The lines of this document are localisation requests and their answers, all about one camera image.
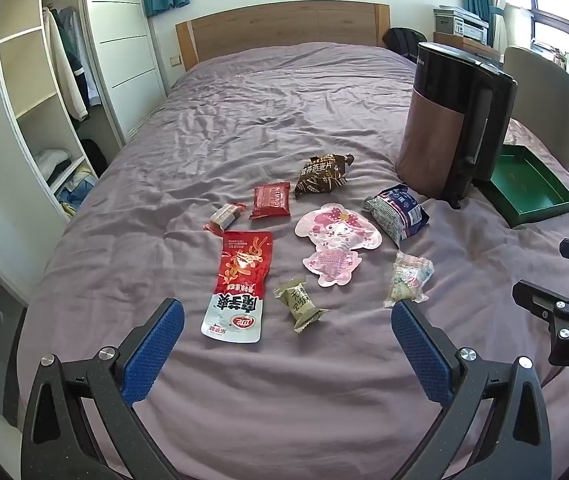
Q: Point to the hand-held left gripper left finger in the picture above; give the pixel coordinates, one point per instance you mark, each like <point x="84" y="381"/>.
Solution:
<point x="157" y="350"/>

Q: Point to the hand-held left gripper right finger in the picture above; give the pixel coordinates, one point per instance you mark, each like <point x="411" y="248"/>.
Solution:
<point x="422" y="355"/>

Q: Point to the clear pastel candy packet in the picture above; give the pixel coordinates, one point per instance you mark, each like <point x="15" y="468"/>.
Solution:
<point x="409" y="277"/>

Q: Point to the green tray box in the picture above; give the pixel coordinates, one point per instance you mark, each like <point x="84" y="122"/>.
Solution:
<point x="524" y="180"/>

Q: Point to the long red white snack packet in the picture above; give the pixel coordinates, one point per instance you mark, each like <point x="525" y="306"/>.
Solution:
<point x="239" y="280"/>

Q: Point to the olive green candy packet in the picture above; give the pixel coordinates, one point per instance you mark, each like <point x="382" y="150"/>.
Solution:
<point x="297" y="305"/>

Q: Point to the blue green snack packet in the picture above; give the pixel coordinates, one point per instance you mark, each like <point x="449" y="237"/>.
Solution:
<point x="397" y="212"/>

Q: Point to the pink cartoon snack packet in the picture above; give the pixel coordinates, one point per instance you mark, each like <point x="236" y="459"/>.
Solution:
<point x="337" y="235"/>

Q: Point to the clear-wrapped biscuit with red ends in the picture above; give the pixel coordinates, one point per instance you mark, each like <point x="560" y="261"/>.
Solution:
<point x="227" y="215"/>

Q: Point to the small red snack packet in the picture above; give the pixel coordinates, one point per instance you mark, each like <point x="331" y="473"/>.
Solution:
<point x="270" y="200"/>

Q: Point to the brown oat snack packet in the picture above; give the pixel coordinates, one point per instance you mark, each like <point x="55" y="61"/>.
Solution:
<point x="322" y="175"/>

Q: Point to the beige chair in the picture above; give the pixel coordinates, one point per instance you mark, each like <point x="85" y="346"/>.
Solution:
<point x="539" y="90"/>

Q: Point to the pile of colourful clothes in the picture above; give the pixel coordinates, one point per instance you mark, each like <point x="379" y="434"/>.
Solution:
<point x="77" y="192"/>

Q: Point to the brown black electric kettle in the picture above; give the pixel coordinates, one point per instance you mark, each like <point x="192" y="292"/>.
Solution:
<point x="434" y="135"/>

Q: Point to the black bag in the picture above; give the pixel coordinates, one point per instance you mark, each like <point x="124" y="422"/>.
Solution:
<point x="94" y="155"/>

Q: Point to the folded white grey clothes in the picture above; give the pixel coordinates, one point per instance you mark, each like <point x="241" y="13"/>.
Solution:
<point x="54" y="162"/>

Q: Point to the wooden nightstand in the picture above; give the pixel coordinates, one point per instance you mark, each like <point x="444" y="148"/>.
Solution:
<point x="469" y="49"/>

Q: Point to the grey printer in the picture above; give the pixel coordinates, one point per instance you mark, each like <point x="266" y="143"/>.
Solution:
<point x="461" y="22"/>

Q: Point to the black backpack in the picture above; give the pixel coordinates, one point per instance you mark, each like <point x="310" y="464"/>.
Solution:
<point x="404" y="42"/>

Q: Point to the white hanging jacket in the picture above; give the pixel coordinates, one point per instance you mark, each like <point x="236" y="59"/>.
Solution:
<point x="62" y="70"/>

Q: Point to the dark hanging jacket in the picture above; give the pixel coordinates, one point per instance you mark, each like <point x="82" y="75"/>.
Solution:
<point x="82" y="60"/>

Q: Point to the white wardrobe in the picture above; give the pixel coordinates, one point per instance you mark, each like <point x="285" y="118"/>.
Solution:
<point x="124" y="35"/>

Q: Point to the wooden headboard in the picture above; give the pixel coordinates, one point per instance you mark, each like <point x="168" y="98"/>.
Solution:
<point x="274" y="25"/>

